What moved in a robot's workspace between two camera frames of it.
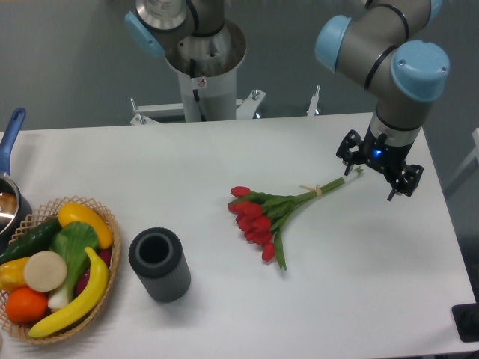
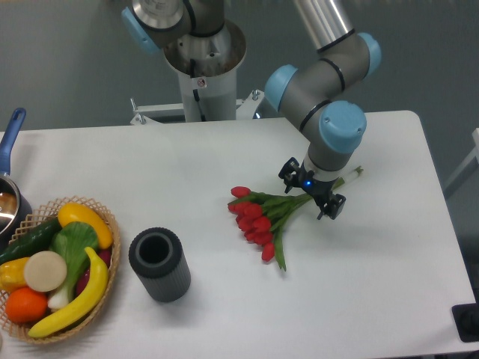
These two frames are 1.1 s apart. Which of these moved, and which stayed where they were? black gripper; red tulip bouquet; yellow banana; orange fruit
Moved: black gripper
Stayed: orange fruit; yellow banana; red tulip bouquet
